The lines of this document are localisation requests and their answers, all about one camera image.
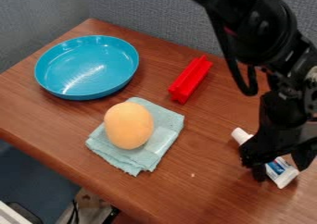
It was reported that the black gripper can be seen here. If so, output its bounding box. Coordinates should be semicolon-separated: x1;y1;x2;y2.
240;92;317;182

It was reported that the white toothpaste tube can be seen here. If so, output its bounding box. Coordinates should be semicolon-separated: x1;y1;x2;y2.
232;128;300;189

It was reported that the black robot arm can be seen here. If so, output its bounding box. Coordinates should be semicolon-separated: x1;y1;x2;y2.
193;0;317;181

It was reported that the blue plastic plate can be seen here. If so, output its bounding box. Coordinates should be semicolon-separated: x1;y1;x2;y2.
34;35;140;101

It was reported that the light blue folded cloth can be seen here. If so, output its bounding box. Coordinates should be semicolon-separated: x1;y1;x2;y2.
86;97;185;177

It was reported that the red plastic block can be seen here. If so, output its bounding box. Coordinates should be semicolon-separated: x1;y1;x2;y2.
169;56;213;104

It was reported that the orange egg-shaped sponge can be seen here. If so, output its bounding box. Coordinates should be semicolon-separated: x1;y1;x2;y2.
105;102;154;150

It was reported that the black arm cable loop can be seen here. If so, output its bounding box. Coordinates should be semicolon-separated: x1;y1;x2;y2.
206;2;260;97

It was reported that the black cable under table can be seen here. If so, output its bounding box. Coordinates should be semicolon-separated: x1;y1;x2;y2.
70;199;81;224

